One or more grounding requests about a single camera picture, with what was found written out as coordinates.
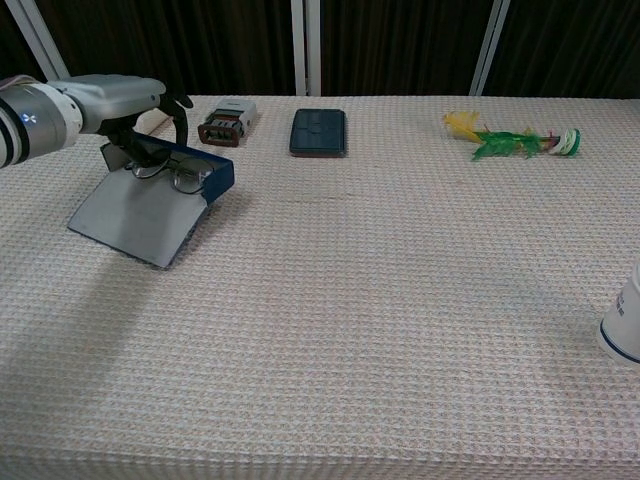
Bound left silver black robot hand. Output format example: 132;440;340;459
49;74;194;169

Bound thin-framed eyeglasses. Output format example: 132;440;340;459
123;152;214;194

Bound blue glasses case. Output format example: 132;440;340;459
67;130;236;271

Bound black pleated curtain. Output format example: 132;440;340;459
492;0;640;101
0;0;49;84
29;0;296;97
319;0;496;97

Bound grey date stamp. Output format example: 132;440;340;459
197;97;259;148

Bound beige woven tablecloth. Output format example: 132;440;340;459
0;94;640;480

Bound colourful feather shuttlecock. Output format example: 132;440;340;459
444;110;583;162

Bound white paper cup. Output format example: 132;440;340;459
596;262;640;365

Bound green-handled lint roller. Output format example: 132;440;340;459
135;108;176;135

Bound white frame post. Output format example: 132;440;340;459
4;0;69;84
291;0;322;97
468;0;517;97

